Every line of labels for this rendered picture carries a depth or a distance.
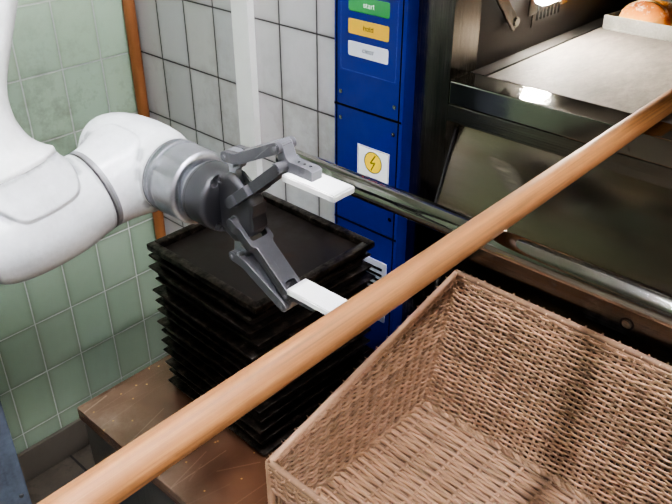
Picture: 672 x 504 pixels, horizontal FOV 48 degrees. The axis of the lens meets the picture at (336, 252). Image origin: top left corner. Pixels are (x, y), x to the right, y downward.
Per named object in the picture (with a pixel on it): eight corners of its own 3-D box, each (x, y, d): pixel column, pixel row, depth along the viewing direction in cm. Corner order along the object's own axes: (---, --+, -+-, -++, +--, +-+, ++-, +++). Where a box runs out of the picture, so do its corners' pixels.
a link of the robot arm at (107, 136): (216, 191, 97) (133, 245, 90) (143, 157, 106) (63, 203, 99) (196, 116, 90) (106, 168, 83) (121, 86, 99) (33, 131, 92)
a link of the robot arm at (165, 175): (207, 196, 96) (239, 211, 92) (148, 222, 90) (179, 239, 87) (200, 129, 91) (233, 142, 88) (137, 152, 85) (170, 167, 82)
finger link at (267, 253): (229, 216, 83) (224, 222, 84) (286, 301, 82) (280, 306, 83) (256, 203, 85) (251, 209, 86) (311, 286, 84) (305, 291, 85)
